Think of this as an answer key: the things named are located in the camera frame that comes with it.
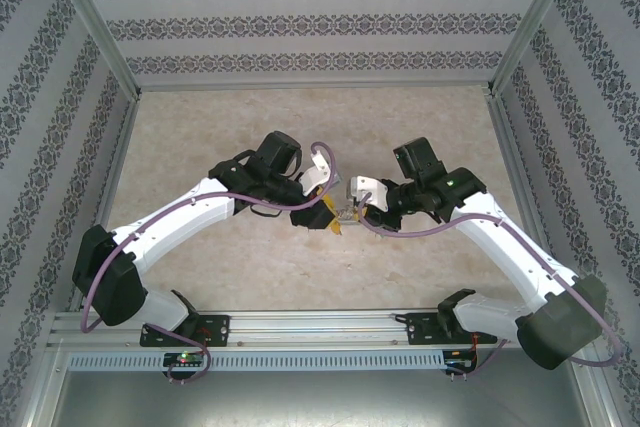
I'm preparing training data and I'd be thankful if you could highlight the large grey metal keyring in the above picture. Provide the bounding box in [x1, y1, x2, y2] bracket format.
[334, 201, 358, 224]

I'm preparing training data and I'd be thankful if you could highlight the small controller circuit board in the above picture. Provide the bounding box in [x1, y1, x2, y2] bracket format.
[443, 349, 479, 373]
[163, 352, 207, 373]

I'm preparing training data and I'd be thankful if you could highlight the grey sheet metal panel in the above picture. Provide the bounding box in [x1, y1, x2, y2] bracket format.
[49, 369, 601, 427]

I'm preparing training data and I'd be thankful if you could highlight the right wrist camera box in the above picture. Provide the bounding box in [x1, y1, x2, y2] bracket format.
[344, 175, 390, 212]

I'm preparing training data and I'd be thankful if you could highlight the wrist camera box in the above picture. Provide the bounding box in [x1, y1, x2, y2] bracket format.
[298, 150, 345, 197]
[344, 175, 390, 212]

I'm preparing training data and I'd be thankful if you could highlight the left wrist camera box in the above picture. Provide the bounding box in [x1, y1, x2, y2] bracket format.
[298, 150, 345, 197]

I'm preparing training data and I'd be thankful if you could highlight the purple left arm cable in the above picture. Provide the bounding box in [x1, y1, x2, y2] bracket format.
[81, 141, 337, 387]

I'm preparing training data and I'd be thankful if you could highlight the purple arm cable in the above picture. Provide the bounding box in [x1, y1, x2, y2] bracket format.
[81, 141, 337, 387]
[360, 191, 624, 383]

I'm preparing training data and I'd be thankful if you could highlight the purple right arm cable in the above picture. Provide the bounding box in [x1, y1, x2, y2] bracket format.
[360, 191, 624, 383]

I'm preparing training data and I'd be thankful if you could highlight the aluminium frame rail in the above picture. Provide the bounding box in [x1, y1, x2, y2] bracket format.
[134, 79, 496, 94]
[574, 341, 621, 427]
[14, 341, 69, 427]
[67, 89, 146, 313]
[485, 89, 564, 288]

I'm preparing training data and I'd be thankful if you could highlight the wide aluminium base rail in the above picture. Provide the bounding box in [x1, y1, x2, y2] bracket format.
[47, 309, 594, 348]

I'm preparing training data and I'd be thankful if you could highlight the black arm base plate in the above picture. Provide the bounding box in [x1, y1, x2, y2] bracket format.
[139, 314, 231, 348]
[405, 311, 499, 346]

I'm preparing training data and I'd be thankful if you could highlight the slotted grey cable duct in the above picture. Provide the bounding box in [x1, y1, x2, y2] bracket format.
[67, 350, 446, 372]

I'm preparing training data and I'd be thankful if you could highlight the aluminium frame post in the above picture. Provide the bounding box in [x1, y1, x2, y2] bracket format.
[487, 0, 584, 98]
[49, 0, 144, 98]

